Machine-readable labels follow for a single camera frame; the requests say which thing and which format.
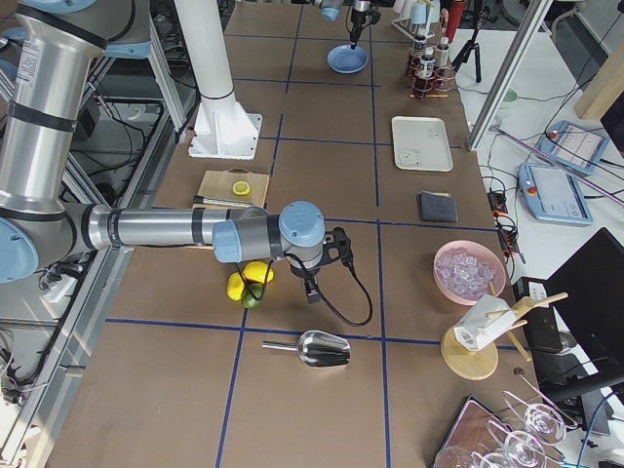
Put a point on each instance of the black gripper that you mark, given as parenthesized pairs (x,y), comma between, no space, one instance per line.
(300,271)
(359,16)

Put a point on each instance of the blue plate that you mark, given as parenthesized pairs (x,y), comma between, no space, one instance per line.
(344,59)

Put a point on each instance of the yellow lemon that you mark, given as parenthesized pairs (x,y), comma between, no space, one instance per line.
(258,272)
(235,287)

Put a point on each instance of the green lime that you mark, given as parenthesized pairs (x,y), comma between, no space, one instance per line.
(252,296)

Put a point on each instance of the metal ice scoop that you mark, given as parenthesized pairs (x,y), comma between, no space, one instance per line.
(317,349)

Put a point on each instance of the dark bottle white cap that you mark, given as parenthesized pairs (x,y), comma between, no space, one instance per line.
(417,50)

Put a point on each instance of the lemon half slice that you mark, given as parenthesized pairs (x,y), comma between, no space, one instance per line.
(241,188)

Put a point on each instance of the cream bear tray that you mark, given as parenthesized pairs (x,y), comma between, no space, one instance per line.
(421,144)

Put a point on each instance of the wooden cutting board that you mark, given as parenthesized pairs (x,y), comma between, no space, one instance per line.
(225,218)

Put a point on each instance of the grey folded cloth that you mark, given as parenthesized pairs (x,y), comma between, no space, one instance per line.
(436,207)

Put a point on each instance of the pink bowl of ice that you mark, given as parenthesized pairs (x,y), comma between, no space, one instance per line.
(464,271)

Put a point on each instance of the green bowl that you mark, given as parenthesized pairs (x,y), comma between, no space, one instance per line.
(509,99)

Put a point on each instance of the wooden stand with carton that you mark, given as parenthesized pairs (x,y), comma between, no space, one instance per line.
(468,347)

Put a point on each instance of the blue teach pendant far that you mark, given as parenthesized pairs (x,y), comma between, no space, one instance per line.
(577,147)

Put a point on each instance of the blue teach pendant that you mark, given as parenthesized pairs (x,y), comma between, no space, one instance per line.
(577,147)
(552,195)

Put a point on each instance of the blue teach pendant near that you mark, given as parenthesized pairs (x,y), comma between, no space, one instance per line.
(552,195)

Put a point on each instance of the wine glass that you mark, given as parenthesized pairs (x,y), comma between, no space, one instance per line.
(520,447)
(542,421)

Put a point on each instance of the black monitor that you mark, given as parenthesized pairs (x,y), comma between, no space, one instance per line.
(592,278)

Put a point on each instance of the white wire cup rack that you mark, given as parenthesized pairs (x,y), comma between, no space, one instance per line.
(416,17)

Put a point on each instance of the copper wire bottle rack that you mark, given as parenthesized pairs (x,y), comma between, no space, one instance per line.
(438,86)

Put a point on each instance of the black camera tripod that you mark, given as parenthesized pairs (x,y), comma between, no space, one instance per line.
(472,47)

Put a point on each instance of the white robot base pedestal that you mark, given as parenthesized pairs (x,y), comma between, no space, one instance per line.
(223,129)

